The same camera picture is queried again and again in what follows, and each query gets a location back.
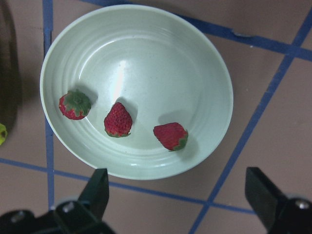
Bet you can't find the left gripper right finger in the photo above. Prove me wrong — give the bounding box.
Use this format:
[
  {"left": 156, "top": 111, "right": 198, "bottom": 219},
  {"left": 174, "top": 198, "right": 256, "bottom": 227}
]
[{"left": 245, "top": 167, "right": 287, "bottom": 232}]

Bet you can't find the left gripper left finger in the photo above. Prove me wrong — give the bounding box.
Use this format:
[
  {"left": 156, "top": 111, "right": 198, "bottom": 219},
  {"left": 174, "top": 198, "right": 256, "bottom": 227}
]
[{"left": 78, "top": 168, "right": 109, "bottom": 220}]

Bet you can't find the strawberry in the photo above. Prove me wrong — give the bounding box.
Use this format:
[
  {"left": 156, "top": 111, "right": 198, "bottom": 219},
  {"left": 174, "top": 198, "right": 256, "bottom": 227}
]
[
  {"left": 58, "top": 89, "right": 92, "bottom": 120},
  {"left": 153, "top": 122, "right": 188, "bottom": 151},
  {"left": 104, "top": 102, "right": 133, "bottom": 137}
]

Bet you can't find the light green plate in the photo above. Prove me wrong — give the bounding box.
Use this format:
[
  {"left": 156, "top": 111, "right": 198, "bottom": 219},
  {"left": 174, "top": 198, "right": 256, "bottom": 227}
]
[{"left": 40, "top": 5, "right": 234, "bottom": 180}]

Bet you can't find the yellow banana bunch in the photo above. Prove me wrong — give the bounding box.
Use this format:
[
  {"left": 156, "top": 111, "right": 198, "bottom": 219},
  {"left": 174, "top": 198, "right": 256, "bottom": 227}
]
[{"left": 0, "top": 123, "right": 8, "bottom": 145}]

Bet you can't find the wicker basket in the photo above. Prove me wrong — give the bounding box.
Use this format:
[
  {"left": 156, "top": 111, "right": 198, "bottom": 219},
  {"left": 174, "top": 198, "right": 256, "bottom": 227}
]
[{"left": 0, "top": 0, "right": 21, "bottom": 132}]

